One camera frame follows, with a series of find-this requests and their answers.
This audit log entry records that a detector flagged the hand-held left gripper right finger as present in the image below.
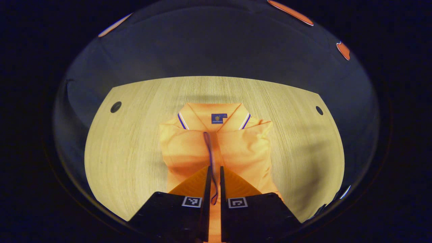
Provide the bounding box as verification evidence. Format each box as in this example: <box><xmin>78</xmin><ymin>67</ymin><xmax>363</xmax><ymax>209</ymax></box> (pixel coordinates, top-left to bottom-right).
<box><xmin>219</xmin><ymin>165</ymin><xmax>302</xmax><ymax>243</ymax></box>

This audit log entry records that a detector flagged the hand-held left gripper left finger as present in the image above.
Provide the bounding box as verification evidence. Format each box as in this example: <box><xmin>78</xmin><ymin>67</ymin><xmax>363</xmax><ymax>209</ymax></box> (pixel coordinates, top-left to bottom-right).
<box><xmin>128</xmin><ymin>165</ymin><xmax>213</xmax><ymax>243</ymax></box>

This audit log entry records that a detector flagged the orange T-shirt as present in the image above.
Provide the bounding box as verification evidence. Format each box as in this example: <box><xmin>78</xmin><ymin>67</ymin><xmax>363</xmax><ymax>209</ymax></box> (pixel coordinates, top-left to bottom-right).
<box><xmin>159</xmin><ymin>102</ymin><xmax>284</xmax><ymax>243</ymax></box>

